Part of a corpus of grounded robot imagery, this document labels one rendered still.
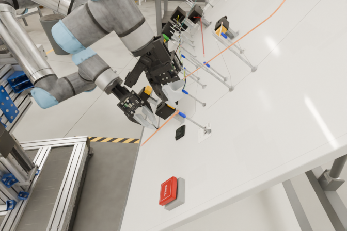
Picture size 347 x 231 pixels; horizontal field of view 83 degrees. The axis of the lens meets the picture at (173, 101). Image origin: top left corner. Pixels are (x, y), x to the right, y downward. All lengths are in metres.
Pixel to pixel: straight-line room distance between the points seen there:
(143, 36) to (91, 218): 1.50
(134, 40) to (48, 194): 1.43
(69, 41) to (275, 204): 0.85
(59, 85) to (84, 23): 0.32
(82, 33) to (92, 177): 1.57
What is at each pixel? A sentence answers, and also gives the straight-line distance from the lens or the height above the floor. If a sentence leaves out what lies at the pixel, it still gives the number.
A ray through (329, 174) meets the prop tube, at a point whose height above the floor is 1.05.
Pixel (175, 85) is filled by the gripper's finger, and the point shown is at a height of 1.22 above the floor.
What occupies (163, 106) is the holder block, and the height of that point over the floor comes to 1.17.
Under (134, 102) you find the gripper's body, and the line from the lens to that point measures 0.64.
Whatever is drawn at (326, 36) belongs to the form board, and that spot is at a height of 1.42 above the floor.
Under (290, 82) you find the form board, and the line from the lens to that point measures 0.42.
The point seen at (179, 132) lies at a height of 1.11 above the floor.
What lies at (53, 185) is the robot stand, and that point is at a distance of 1.75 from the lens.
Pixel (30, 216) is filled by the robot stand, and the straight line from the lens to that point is 1.70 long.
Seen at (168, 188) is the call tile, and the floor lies 1.12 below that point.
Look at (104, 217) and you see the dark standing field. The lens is 1.73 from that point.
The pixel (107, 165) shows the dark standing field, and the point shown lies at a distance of 1.95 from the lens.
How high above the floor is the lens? 1.55
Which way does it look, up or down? 38 degrees down
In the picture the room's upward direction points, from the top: straight up
